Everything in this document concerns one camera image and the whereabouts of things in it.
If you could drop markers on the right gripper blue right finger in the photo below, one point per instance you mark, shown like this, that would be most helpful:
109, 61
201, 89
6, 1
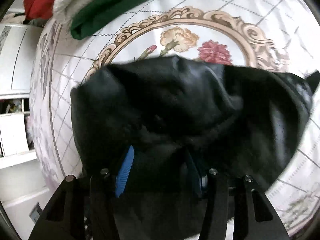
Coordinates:
228, 186

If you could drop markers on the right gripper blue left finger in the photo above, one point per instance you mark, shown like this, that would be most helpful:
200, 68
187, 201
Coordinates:
82, 208

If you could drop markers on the black leather jacket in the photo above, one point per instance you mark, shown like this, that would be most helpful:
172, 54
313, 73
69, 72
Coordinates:
182, 118

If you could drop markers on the white wardrobe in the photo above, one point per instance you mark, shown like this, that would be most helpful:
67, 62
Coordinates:
23, 188

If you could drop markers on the floral white bed sheet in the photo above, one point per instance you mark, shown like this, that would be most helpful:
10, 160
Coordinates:
275, 35

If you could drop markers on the green folded garment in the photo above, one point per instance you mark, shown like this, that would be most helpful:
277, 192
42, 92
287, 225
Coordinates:
97, 14

